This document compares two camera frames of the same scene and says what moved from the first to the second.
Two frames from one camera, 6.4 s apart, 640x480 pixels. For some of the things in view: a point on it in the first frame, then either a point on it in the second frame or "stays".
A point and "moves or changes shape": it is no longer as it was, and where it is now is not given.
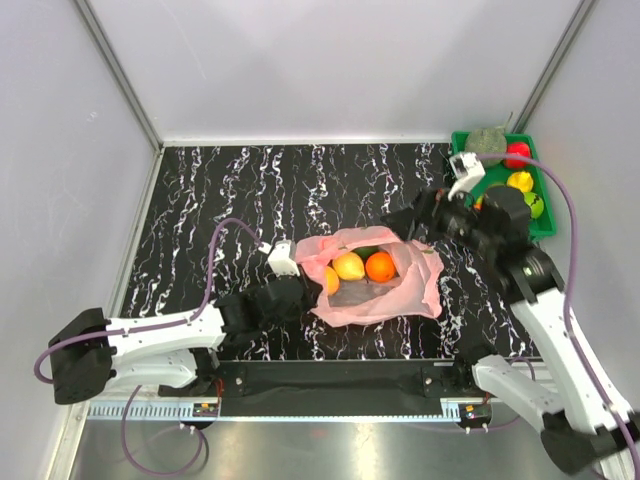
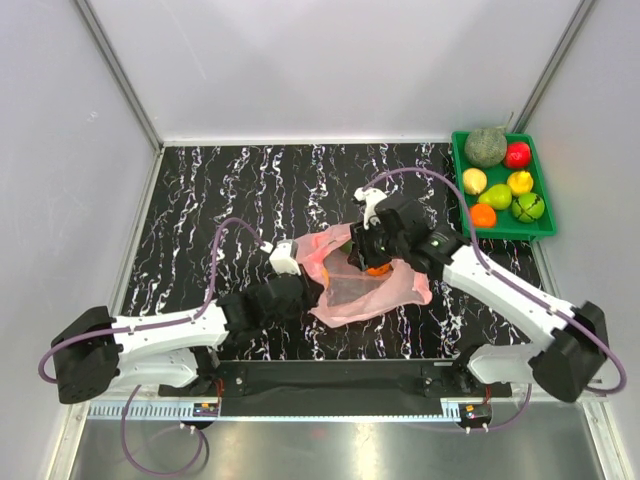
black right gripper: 428,208 to 361,255
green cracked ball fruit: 535,203 stays
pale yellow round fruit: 349,265 moves or changes shape
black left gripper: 309,301 stays
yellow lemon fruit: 522,180 stays
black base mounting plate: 330,388 stays
